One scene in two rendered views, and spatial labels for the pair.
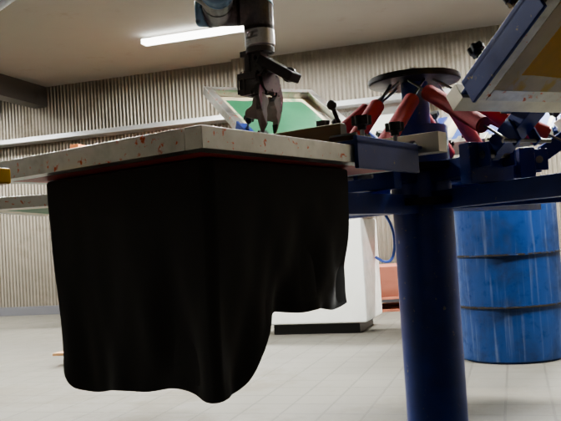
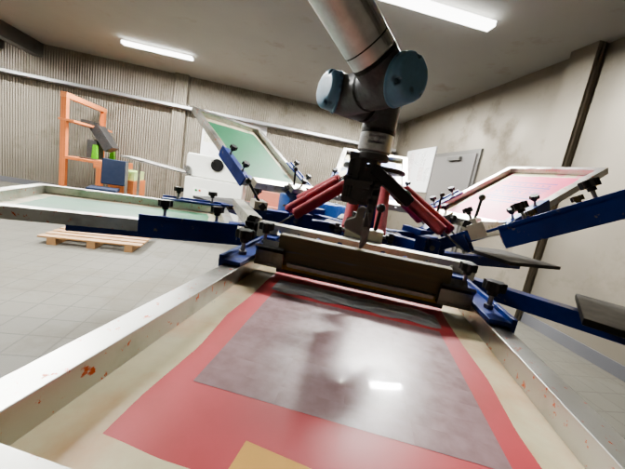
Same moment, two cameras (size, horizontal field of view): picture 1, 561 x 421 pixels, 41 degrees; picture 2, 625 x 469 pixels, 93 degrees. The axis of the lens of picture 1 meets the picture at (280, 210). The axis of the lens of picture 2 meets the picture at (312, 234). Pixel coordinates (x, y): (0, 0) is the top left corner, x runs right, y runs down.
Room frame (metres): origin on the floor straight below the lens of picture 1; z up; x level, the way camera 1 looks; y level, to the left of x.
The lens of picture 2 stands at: (1.30, 0.43, 1.19)
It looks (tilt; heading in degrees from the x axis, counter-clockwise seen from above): 10 degrees down; 333
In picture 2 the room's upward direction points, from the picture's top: 10 degrees clockwise
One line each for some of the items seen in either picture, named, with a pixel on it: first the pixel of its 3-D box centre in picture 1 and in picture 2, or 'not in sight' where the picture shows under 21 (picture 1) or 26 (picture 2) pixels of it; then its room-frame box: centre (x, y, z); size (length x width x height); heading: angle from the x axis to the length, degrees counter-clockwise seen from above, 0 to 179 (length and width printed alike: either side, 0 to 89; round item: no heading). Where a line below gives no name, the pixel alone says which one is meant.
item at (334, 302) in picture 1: (287, 270); not in sight; (1.53, -0.01, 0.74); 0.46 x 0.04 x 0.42; 145
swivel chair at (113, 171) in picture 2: not in sight; (104, 186); (7.63, 1.45, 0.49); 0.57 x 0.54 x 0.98; 160
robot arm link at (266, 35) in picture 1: (259, 40); (375, 145); (1.87, 0.03, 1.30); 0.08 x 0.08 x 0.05
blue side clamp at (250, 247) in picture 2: not in sight; (253, 257); (2.05, 0.22, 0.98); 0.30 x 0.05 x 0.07; 145
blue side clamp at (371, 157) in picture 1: (381, 156); (472, 304); (1.73, -0.24, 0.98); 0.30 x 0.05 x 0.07; 145
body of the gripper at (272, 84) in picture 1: (259, 73); (364, 180); (1.88, 0.03, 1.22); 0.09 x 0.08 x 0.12; 55
